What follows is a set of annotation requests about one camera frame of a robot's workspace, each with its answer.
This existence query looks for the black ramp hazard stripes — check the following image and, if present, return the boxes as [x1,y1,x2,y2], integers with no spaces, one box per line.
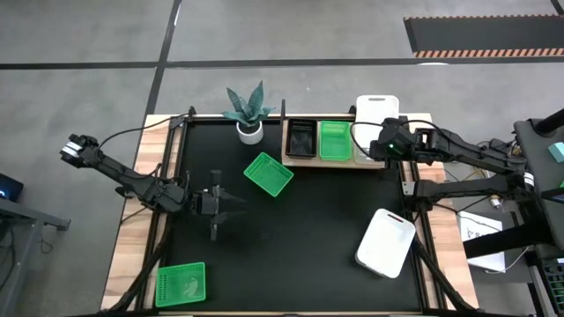
[403,14,564,60]

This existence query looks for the black plastic basket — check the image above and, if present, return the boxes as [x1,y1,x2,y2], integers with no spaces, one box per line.
[285,118,319,159]

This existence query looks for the grey desk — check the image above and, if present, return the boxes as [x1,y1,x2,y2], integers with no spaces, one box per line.
[0,197,71,317]

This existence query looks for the grey equipment cart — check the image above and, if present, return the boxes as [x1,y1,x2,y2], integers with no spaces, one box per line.
[462,107,564,317]

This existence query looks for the green plastic basket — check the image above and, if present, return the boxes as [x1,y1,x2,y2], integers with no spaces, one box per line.
[318,120,353,162]
[154,262,207,308]
[242,151,295,198]

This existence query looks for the backlit keyboard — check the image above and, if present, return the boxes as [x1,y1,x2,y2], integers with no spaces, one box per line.
[540,259,564,309]

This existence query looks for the white paper sheet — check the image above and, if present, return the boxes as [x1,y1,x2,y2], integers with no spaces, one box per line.
[456,210,508,274]

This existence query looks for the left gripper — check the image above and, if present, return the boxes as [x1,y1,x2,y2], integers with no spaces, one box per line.
[189,169,249,242]

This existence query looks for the wooden holder tray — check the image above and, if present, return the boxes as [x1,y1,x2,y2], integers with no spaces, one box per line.
[279,99,400,171]

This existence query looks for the white cutting board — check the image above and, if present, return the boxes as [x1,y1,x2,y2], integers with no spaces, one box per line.
[352,94,401,166]
[354,208,417,279]

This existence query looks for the black aluminium rig frame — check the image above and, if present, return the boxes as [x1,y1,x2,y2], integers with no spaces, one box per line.
[105,103,481,317]

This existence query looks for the teal block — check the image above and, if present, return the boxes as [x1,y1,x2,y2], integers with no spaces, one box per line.
[547,141,564,164]

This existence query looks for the black table mat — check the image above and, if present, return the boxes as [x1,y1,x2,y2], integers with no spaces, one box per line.
[169,118,423,312]

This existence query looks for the potted snake plant white pot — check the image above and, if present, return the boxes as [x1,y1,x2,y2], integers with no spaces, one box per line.
[220,80,275,146]

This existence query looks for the black device blue light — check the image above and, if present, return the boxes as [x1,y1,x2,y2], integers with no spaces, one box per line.
[0,173,25,203]

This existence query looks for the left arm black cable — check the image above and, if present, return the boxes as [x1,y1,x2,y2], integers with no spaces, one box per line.
[97,113,191,153]

